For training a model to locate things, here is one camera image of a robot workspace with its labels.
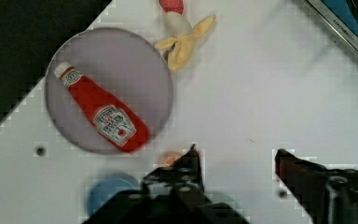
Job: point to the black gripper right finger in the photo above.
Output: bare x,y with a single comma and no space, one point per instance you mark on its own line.
329,196

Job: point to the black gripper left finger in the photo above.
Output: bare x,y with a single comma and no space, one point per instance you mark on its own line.
168,195

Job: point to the silver black toaster oven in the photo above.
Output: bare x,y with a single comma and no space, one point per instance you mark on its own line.
340,16

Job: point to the orange slice toy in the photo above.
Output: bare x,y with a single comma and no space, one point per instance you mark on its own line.
169,158

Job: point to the blue round bowl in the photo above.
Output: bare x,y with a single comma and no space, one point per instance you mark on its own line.
106,188

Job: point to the red plush ketchup bottle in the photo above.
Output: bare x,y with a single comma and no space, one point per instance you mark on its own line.
109,116

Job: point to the grey round plate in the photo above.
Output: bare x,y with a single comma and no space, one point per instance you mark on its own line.
122,63

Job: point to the plush peeled banana toy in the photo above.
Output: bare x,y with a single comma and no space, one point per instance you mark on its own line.
183,36

